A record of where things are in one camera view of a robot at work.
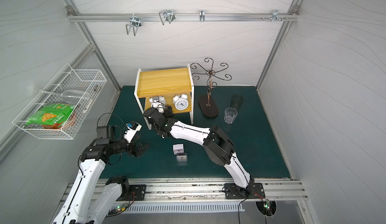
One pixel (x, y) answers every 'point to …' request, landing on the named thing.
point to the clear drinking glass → (230, 114)
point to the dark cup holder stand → (207, 104)
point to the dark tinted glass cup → (236, 101)
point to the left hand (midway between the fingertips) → (143, 140)
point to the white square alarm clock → (178, 148)
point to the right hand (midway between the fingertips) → (159, 106)
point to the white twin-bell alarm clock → (181, 102)
